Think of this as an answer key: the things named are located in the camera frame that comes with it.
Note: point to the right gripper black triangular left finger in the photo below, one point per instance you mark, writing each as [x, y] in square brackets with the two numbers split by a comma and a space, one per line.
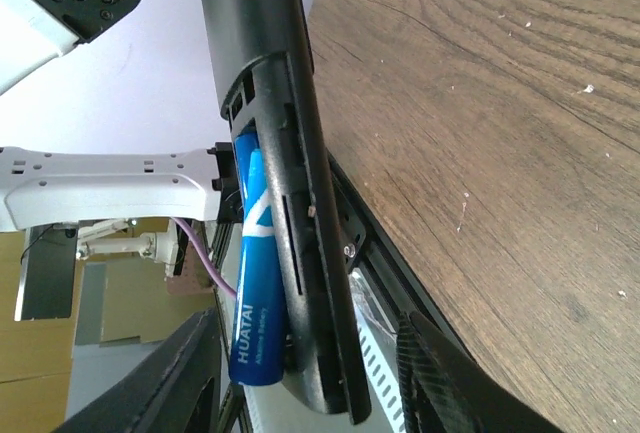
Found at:
[175, 389]

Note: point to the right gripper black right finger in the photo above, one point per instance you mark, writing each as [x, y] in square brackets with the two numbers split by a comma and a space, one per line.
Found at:
[444, 390]

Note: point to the blue battery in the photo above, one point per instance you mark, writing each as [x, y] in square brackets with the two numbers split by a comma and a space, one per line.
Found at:
[259, 325]

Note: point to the black remote control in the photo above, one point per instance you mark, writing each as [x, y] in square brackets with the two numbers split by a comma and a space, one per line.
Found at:
[263, 72]

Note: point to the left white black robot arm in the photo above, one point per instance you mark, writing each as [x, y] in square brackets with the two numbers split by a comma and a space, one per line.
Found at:
[122, 127]

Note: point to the light blue slotted cable duct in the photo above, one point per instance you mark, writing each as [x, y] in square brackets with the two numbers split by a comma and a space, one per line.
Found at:
[379, 359]

